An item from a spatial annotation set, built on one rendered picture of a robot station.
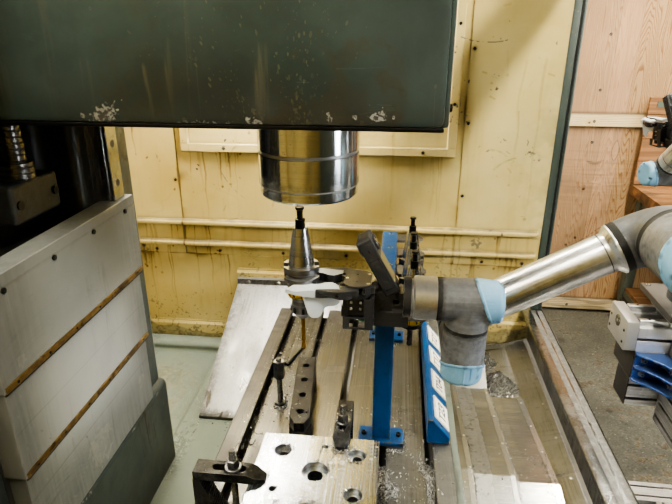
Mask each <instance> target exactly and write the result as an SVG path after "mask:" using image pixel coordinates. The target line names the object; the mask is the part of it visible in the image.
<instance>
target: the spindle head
mask: <svg viewBox="0 0 672 504"><path fill-rule="evenodd" d="M457 6H458V0H0V125H38V126H91V127H145V128H199V129H252V130H306V131H360V132H414V133H444V128H447V127H448V126H449V115H450V112H452V110H453V104H450V101H451V88H452V74H453V60H454V47H455V33H456V19H457Z"/></svg>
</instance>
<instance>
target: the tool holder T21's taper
mask: <svg viewBox="0 0 672 504"><path fill-rule="evenodd" d="M288 265H289V266H290V267H291V268H294V269H307V268H310V267H312V266H314V258H313V252H312V247H311V242H310V236H309V231H308V226H307V225H305V228H300V229H299V228H295V225H294V226H293V228H292V236H291V245H290V253H289V262H288Z"/></svg>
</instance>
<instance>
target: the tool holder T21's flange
mask: <svg viewBox="0 0 672 504"><path fill-rule="evenodd" d="M288 262H289V260H286V261H285V262H284V276H285V277H284V280H285V281H286V282H287V283H290V284H294V285H307V284H312V283H315V282H317V281H318V280H319V279H320V275H319V261H318V260H316V259H314V266H312V267H310V268H307V269H294V268H291V267H290V266H289V265H288Z"/></svg>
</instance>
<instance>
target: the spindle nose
mask: <svg viewBox="0 0 672 504"><path fill-rule="evenodd" d="M359 145H360V131H306V130H257V147H258V150H259V151H258V166H259V183H260V185H261V193H262V195H263V196H264V197H266V198H267V199H268V200H271V201H273V202H277V203H281V204H287V205H296V206H319V205H329V204H335V203H339V202H343V201H346V200H348V199H350V198H352V197H353V196H354V195H355V194H356V193H357V191H358V183H359Z"/></svg>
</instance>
